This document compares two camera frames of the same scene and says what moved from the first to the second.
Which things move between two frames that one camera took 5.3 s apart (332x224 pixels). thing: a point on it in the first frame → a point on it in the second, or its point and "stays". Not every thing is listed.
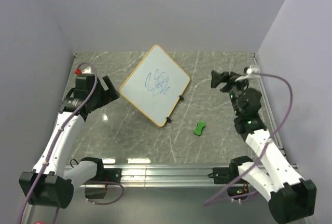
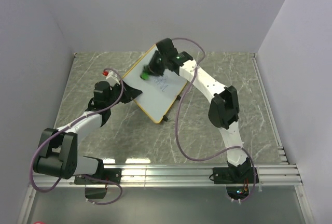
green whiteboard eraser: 200,126 → 144,75
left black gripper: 110,94 → 129,93
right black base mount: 226,175 stays
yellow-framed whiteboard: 155,85 stays
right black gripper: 217,78 → 150,69
